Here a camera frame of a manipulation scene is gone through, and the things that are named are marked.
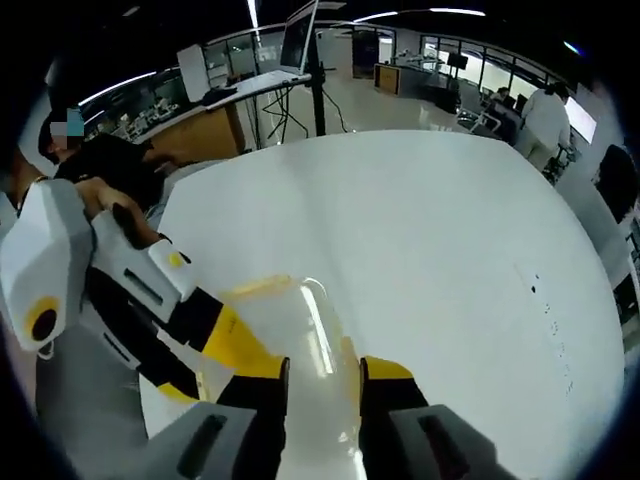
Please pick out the laptop tripod stand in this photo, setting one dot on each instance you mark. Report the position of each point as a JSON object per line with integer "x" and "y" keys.
{"x": 317, "y": 100}

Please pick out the open laptop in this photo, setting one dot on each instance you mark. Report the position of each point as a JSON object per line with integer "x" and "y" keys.
{"x": 296, "y": 40}

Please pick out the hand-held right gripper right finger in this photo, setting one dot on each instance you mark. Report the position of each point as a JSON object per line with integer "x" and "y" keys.
{"x": 395, "y": 400}

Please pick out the ceiling light strip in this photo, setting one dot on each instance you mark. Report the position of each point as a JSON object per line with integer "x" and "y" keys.
{"x": 253, "y": 12}
{"x": 420, "y": 14}

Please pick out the white board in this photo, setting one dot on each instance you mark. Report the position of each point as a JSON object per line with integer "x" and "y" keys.
{"x": 192, "y": 72}

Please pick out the black office chair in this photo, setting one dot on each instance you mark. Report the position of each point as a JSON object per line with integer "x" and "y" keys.
{"x": 617, "y": 180}

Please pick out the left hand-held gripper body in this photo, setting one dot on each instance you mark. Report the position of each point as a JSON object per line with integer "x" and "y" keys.
{"x": 40, "y": 250}

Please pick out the bright computer monitor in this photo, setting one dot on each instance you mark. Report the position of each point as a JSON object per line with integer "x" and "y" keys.
{"x": 582, "y": 120}

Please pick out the person's left hand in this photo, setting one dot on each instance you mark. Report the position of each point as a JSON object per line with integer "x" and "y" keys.
{"x": 102, "y": 192}

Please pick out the wooden cabinet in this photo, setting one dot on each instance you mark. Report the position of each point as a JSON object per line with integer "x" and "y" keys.
{"x": 387, "y": 79}

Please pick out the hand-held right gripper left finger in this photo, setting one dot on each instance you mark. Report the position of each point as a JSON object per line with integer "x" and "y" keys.
{"x": 250, "y": 420}

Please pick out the clear plastic container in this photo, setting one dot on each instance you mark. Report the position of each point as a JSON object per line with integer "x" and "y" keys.
{"x": 310, "y": 400}

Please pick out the wooden desk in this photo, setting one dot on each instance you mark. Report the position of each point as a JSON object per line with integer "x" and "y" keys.
{"x": 210, "y": 130}

